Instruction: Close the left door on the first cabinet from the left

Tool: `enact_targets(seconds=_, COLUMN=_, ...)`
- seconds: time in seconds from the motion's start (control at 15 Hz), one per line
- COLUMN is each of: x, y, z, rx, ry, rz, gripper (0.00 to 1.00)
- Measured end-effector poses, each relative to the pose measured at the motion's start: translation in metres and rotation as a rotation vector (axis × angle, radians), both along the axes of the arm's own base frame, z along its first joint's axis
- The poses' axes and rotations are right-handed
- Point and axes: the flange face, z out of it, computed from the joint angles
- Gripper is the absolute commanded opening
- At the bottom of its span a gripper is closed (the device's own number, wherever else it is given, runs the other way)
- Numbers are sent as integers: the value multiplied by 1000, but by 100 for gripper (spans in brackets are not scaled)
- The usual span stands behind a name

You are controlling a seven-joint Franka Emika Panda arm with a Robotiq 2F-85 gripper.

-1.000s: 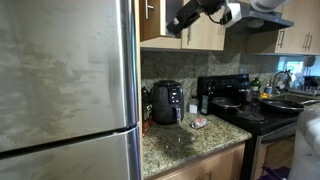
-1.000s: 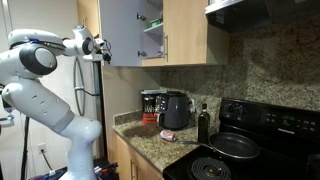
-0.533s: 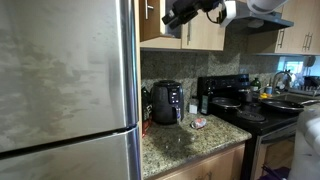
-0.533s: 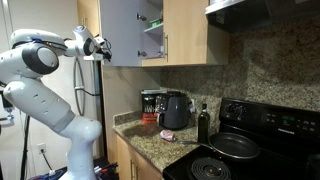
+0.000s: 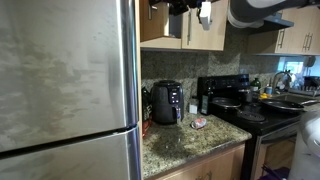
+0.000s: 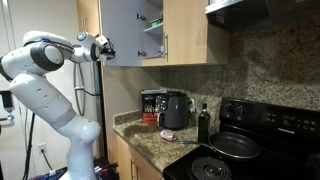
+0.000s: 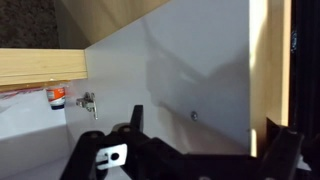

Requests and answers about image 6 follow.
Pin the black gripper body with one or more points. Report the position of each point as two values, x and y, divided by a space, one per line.
107 52

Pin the cabinet door with white inside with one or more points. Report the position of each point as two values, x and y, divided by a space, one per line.
120 30

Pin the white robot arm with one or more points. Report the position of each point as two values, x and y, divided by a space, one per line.
43 96

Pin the metal door hinge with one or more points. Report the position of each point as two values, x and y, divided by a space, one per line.
142 53
141 16

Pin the white cabinet shelf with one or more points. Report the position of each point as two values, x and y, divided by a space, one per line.
154 28

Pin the wooden upper cabinet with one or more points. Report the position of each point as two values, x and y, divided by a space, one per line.
216 46

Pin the wooden cabinet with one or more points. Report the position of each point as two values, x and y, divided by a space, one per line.
140 166
216 46

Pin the wooden lower cabinet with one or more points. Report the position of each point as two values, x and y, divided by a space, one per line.
140 166

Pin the green package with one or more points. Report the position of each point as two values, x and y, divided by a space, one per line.
155 22

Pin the dark refrigerator edge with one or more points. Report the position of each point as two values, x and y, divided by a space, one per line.
98 110

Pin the red and black box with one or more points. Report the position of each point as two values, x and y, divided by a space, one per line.
148 106

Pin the black air fryer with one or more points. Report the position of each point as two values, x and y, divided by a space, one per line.
175 110

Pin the white plug behind fryer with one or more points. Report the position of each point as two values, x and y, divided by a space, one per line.
193 106

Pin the crushed red soda can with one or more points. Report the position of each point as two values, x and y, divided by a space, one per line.
167 135

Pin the dark olive oil bottle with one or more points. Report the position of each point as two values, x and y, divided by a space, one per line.
203 126

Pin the steel range hood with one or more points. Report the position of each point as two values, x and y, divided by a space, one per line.
253 13

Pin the coil burner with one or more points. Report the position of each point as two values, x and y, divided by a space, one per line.
210 169

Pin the black frying pan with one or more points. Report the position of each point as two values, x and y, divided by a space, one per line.
235 145

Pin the black electric stove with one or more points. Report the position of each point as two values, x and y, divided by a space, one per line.
276 133

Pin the black camera on stand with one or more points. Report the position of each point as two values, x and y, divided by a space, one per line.
6 103

